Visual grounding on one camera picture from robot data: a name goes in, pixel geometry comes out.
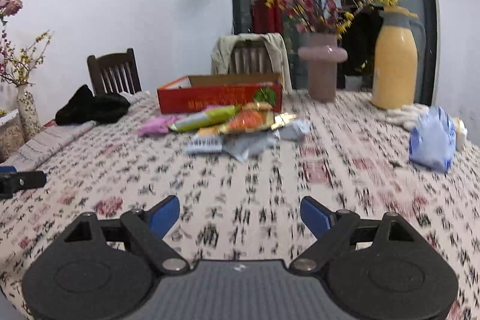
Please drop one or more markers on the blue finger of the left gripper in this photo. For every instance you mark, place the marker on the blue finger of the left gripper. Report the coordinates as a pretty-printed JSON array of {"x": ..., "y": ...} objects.
[
  {"x": 13, "y": 182},
  {"x": 7, "y": 169}
]

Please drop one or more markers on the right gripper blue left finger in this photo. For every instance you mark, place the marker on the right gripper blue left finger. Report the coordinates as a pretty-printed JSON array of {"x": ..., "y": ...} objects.
[{"x": 145, "y": 231}]

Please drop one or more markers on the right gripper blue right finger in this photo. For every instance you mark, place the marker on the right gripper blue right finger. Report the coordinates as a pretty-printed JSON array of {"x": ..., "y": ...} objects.
[{"x": 332, "y": 230}]

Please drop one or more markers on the silver oat crisp packet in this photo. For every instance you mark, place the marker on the silver oat crisp packet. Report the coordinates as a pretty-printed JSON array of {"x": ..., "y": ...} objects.
[{"x": 209, "y": 144}]

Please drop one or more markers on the pink snack packet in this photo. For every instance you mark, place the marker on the pink snack packet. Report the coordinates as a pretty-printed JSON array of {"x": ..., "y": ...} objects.
[{"x": 158, "y": 125}]

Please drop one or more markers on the silver grey snack packet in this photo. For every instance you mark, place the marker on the silver grey snack packet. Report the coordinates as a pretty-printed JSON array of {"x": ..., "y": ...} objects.
[{"x": 244, "y": 146}]

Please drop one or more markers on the green white long snack packet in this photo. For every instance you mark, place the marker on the green white long snack packet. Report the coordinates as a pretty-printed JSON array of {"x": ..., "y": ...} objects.
[{"x": 206, "y": 118}]

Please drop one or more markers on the orange gold snack packet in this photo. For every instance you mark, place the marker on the orange gold snack packet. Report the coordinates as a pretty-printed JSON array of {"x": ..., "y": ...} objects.
[{"x": 255, "y": 117}]

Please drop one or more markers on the clear storage container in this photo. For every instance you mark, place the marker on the clear storage container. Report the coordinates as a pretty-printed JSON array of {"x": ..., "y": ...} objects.
[{"x": 11, "y": 134}]

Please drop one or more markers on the small speckled vase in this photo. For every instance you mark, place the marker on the small speckled vase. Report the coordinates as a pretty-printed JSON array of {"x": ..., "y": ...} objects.
[{"x": 28, "y": 112}]

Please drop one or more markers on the folded patterned blanket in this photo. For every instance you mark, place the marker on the folded patterned blanket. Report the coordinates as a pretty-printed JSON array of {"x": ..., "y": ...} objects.
[{"x": 52, "y": 140}]

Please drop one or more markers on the calligraphy tablecloth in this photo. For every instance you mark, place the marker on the calligraphy tablecloth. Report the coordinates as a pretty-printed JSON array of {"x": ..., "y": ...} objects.
[{"x": 351, "y": 159}]

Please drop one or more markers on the black cloth bundle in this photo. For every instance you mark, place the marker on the black cloth bundle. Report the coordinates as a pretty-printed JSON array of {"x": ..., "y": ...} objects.
[{"x": 83, "y": 106}]

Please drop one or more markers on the blue white plastic bag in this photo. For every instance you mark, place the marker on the blue white plastic bag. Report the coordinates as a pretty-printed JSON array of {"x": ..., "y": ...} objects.
[{"x": 432, "y": 142}]

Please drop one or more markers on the white work gloves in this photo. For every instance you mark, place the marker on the white work gloves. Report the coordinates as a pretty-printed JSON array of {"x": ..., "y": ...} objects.
[{"x": 407, "y": 116}]

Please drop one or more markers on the red cardboard snack box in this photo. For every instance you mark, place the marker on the red cardboard snack box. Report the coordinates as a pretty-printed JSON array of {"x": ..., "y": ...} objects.
[{"x": 191, "y": 94}]

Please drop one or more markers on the dark wooden chair left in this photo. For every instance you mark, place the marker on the dark wooden chair left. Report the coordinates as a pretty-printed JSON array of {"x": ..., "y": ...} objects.
[{"x": 114, "y": 73}]

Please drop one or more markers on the dried pink roses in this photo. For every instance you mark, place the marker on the dried pink roses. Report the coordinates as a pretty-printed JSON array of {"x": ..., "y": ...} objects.
[{"x": 9, "y": 8}]

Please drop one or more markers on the beige jacket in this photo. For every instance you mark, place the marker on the beige jacket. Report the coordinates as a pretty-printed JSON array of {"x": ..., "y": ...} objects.
[{"x": 275, "y": 47}]

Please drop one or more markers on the yellow thermos jug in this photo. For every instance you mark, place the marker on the yellow thermos jug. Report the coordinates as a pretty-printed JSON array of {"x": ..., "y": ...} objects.
[{"x": 399, "y": 43}]

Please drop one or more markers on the wooden chair with jacket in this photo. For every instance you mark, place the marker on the wooden chair with jacket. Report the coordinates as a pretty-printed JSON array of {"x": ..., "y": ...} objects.
[{"x": 250, "y": 57}]

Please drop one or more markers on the red traditional dress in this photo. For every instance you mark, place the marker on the red traditional dress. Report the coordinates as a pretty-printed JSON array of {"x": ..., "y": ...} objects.
[{"x": 265, "y": 18}]

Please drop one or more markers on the pink ring vase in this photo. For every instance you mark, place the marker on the pink ring vase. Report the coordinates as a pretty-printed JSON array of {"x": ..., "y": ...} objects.
[{"x": 322, "y": 55}]

